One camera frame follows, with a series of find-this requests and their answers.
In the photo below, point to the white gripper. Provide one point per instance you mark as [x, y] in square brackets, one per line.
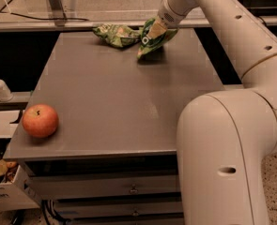
[167, 16]

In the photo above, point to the green rice chip bag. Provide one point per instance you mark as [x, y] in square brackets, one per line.
[149, 45]

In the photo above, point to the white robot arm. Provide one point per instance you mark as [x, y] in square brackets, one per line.
[223, 136]

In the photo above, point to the green jalapeno chip bag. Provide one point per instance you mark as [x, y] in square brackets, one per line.
[117, 35]

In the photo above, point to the grey drawer cabinet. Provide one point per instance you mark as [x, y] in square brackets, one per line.
[112, 160]

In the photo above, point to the red apple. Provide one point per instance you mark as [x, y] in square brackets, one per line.
[40, 120]

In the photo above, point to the white cardboard box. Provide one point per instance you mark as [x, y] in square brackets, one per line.
[15, 194]

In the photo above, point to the metal frame railing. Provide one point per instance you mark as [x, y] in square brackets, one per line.
[21, 14]

